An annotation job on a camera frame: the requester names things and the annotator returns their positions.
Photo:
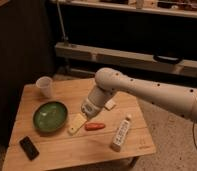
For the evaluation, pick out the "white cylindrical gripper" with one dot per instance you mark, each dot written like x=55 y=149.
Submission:
x=95 y=102

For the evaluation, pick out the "red pepper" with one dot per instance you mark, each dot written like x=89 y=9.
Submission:
x=94 y=126

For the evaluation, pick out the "yellow sponge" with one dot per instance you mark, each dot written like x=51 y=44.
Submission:
x=78 y=121

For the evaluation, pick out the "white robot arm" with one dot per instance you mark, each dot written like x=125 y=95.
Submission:
x=179 y=100

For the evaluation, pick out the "white sponge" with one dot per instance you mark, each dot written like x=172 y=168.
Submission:
x=110 y=105

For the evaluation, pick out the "white lower shelf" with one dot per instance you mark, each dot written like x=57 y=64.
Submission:
x=124 y=59

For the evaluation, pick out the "white shelf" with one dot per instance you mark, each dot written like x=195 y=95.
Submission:
x=129 y=8
x=124 y=59

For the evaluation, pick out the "green bowl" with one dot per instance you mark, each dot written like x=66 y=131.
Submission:
x=50 y=117

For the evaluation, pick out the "clear plastic cup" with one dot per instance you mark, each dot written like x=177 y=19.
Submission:
x=44 y=84

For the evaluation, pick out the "wooden table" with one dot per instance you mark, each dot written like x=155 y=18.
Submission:
x=61 y=150

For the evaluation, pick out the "metal pole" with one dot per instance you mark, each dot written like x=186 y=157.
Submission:
x=64 y=36

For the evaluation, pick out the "black phone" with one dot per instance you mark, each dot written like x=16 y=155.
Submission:
x=29 y=148

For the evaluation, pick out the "white upper shelf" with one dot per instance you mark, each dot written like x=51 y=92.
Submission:
x=129 y=8

